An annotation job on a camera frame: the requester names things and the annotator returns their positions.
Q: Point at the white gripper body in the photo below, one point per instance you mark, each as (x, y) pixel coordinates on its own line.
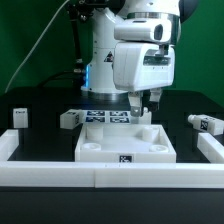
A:
(141, 66)

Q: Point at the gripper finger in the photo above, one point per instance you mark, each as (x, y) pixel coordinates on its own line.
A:
(135, 100)
(155, 95)

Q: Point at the white square table top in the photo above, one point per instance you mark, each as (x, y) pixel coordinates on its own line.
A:
(124, 143)

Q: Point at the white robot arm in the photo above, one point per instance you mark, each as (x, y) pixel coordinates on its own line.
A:
(114, 21)

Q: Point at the blue fiducial tag sheet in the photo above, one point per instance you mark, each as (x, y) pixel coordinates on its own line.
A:
(107, 116)

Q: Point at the white U-shaped fence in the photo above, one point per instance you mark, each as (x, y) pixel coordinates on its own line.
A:
(103, 175)

